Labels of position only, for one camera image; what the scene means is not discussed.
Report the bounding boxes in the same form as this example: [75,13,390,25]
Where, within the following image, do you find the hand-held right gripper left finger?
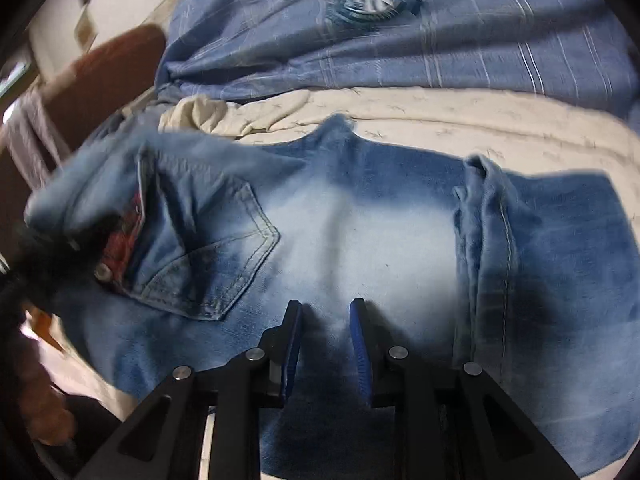
[75,300,305,480]

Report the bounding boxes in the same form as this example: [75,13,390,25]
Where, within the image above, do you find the blue plaid quilt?
[155,0,640,121]

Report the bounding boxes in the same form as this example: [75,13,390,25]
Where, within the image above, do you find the pale hanging cloth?
[5,92,73,188]

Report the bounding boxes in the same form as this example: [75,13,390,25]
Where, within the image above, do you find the cream leaf-print bedsheet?
[20,87,640,426]

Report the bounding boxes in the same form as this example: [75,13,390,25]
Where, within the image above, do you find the person's left forearm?
[15,310,78,448]

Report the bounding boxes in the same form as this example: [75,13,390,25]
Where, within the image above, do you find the faded blue denim pants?
[25,114,636,480]

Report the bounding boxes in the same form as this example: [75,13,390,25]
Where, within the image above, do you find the brown headboard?
[0,25,168,261]

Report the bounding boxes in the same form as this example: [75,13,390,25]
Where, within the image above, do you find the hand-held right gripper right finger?
[348,297,581,480]

